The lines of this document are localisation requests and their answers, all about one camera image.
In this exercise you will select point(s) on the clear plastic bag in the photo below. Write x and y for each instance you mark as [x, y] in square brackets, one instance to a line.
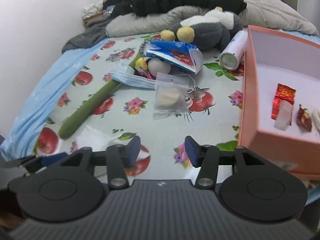
[170, 97]

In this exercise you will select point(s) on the red foil wrapper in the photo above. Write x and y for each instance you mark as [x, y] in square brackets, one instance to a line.
[283, 95]

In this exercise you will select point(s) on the blue patterned cloth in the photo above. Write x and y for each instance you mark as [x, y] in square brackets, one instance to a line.
[111, 9]

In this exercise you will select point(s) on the small yellow black plush toy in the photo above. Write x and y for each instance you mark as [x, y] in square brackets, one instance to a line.
[141, 63]

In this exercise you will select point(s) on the grey penguin plush toy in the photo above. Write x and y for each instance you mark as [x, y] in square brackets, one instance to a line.
[210, 32]

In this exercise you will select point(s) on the green massage stick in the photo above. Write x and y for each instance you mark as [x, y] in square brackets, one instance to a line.
[100, 97]

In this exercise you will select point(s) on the light grey duvet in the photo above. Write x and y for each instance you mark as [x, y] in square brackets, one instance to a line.
[270, 7]

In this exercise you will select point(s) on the fruit printed mat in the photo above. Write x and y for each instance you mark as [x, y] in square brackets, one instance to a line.
[140, 130]

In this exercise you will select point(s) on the orange cardboard box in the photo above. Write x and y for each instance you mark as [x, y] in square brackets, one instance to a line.
[275, 140]

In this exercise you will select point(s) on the dark grey blanket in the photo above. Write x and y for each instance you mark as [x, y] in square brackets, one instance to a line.
[87, 37]

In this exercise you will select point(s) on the white round plush ball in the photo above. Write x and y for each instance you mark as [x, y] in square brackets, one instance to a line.
[160, 66]

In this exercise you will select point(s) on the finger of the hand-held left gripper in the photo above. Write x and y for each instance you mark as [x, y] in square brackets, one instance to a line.
[53, 160]

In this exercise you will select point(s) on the black cloth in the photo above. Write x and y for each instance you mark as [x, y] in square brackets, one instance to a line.
[117, 2]

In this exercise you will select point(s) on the white plastic bag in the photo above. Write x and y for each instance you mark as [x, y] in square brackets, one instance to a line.
[95, 137]

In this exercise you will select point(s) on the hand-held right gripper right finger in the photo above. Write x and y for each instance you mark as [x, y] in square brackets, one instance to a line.
[191, 152]

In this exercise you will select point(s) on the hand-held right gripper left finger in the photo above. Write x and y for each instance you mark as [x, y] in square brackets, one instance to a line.
[133, 151]

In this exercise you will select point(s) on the white spray can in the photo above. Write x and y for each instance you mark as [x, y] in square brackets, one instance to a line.
[232, 52]

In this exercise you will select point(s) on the red candy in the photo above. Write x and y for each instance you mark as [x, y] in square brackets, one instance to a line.
[304, 118]

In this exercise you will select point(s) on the white cloth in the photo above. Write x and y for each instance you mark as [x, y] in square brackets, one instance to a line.
[92, 10]

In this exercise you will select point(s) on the blue tissue packet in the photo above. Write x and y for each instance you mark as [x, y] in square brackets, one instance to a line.
[175, 53]

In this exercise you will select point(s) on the blue face mask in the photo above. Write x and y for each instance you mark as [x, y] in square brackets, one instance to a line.
[135, 81]

